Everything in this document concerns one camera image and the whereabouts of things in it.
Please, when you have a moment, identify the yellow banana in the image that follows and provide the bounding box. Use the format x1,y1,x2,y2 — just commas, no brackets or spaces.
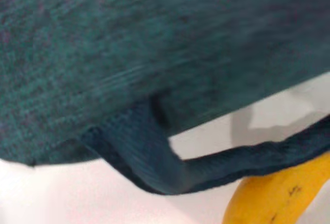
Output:
222,151,330,224

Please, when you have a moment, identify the dark teal insulated lunch bag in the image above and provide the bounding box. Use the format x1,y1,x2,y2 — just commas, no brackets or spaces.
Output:
0,0,330,195

